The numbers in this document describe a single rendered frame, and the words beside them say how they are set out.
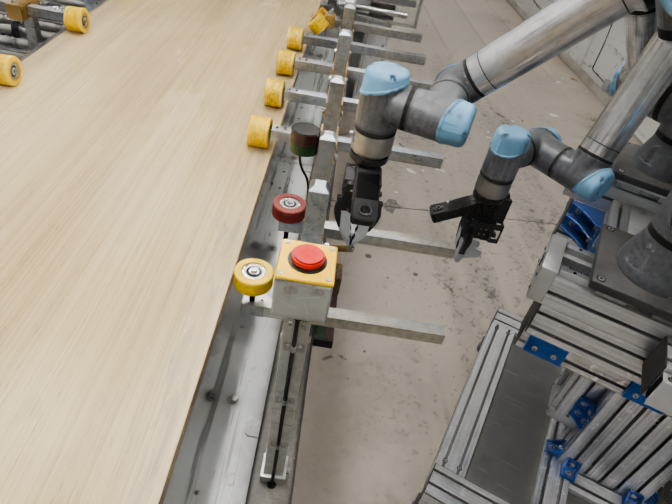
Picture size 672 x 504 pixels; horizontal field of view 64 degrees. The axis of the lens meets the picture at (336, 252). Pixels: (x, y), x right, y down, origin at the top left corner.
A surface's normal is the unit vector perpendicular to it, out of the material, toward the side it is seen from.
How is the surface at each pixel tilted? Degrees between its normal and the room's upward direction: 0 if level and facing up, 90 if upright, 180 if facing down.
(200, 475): 0
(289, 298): 90
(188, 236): 0
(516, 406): 0
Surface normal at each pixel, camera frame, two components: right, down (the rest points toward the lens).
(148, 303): 0.15, -0.75
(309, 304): -0.07, 0.64
